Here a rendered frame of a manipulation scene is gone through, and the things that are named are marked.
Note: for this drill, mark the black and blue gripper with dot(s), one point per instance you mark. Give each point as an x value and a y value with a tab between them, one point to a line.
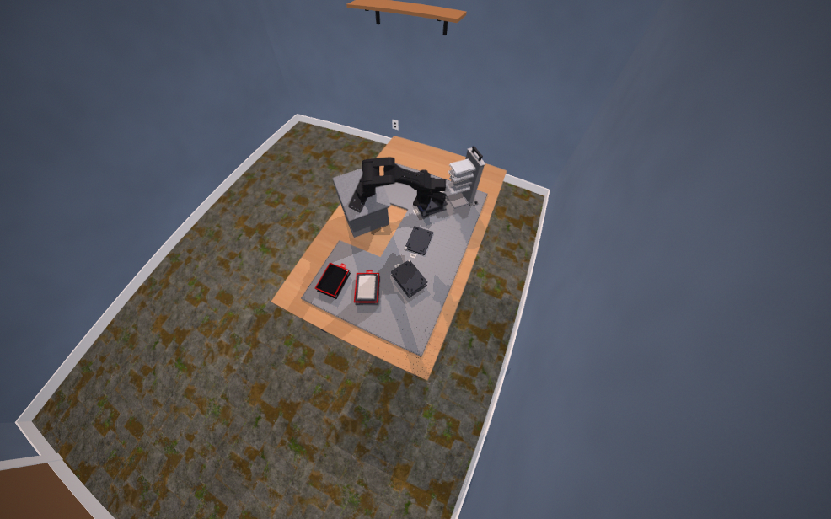
417	202

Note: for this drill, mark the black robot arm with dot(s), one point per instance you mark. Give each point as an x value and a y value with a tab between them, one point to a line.
420	181

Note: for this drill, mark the white multiwell plate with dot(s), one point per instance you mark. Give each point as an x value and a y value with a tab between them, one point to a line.
461	166

